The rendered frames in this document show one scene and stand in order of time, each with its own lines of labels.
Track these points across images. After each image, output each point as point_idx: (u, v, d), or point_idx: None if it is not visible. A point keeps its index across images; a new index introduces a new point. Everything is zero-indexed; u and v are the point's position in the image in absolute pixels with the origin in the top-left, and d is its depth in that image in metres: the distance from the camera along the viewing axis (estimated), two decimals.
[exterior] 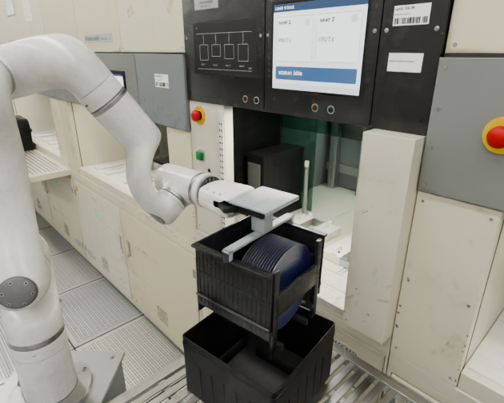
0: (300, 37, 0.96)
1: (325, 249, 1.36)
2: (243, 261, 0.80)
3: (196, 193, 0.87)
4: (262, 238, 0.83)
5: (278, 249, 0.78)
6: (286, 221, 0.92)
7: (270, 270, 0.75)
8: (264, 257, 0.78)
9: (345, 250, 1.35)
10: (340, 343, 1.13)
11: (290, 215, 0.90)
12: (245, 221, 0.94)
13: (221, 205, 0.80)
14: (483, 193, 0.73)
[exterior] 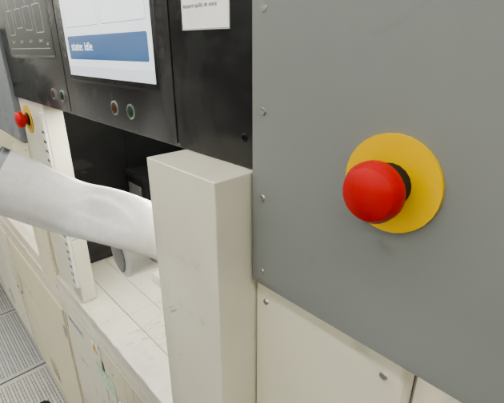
0: None
1: None
2: None
3: None
4: None
5: None
6: None
7: None
8: None
9: None
10: None
11: None
12: None
13: None
14: (362, 317, 0.30)
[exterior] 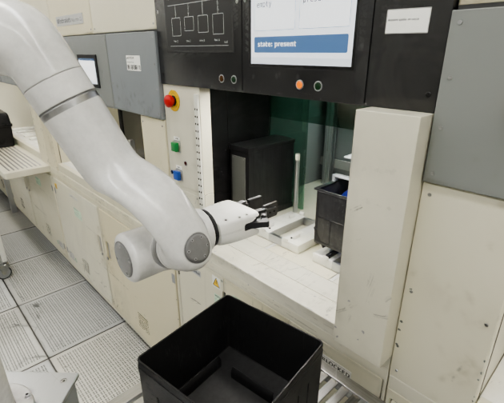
0: (282, 0, 0.80)
1: (316, 253, 1.20)
2: None
3: (214, 234, 0.67)
4: None
5: None
6: (333, 181, 1.18)
7: None
8: None
9: (338, 253, 1.19)
10: (331, 362, 0.97)
11: (338, 173, 1.18)
12: (327, 196, 1.10)
13: (258, 221, 0.72)
14: None
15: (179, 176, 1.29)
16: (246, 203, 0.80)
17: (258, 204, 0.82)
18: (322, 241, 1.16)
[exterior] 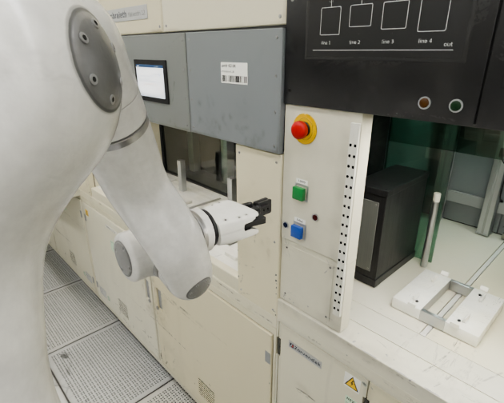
0: None
1: None
2: None
3: (214, 234, 0.67)
4: None
5: None
6: None
7: None
8: None
9: None
10: None
11: None
12: None
13: (257, 219, 0.73)
14: None
15: (302, 233, 0.91)
16: (252, 205, 0.79)
17: None
18: None
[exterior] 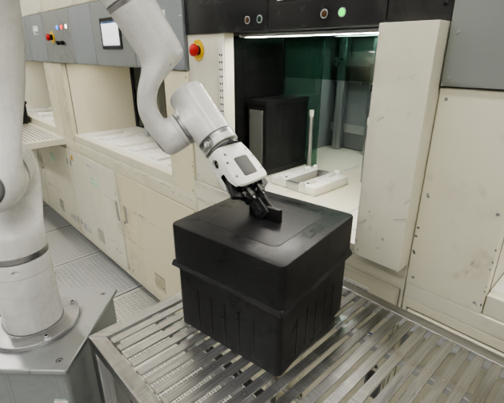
0: None
1: None
2: None
3: None
4: None
5: None
6: None
7: None
8: None
9: None
10: (350, 282, 1.05)
11: None
12: None
13: None
14: None
15: None
16: (251, 201, 0.81)
17: (263, 211, 0.80)
18: None
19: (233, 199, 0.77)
